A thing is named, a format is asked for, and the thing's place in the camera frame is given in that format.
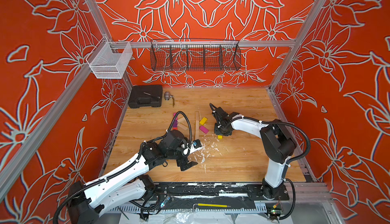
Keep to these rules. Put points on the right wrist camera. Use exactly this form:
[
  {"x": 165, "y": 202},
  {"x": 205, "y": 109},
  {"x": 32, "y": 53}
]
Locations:
[{"x": 218, "y": 113}]

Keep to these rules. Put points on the yellow pencil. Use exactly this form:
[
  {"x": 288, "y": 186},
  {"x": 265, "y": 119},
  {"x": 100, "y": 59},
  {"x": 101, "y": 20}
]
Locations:
[{"x": 213, "y": 205}]

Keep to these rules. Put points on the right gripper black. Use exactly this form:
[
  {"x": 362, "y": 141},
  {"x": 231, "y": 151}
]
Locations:
[{"x": 217, "y": 130}]

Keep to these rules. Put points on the metal ball valve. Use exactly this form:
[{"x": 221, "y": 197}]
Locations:
[{"x": 168, "y": 96}]

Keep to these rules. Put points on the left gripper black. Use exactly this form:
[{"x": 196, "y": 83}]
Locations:
[{"x": 182, "y": 162}]

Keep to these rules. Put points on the black wire basket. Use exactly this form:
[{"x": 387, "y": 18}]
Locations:
[{"x": 198, "y": 54}]

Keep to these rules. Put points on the white mesh basket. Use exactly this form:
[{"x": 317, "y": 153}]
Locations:
[{"x": 109, "y": 60}]

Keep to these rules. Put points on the black plastic tool case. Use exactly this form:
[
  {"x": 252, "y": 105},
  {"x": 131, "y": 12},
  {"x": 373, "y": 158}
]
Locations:
[{"x": 146, "y": 96}]

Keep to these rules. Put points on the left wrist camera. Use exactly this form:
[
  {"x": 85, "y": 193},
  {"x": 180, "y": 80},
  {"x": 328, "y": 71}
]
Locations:
[{"x": 195, "y": 146}]

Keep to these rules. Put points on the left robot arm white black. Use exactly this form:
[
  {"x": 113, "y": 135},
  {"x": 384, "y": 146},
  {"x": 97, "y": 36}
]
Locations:
[{"x": 88, "y": 202}]

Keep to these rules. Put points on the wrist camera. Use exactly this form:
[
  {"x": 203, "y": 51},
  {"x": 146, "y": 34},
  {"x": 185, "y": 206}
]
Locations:
[
  {"x": 218, "y": 113},
  {"x": 195, "y": 146}
]

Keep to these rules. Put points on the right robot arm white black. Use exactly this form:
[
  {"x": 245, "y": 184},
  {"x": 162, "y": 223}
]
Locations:
[{"x": 277, "y": 142}]

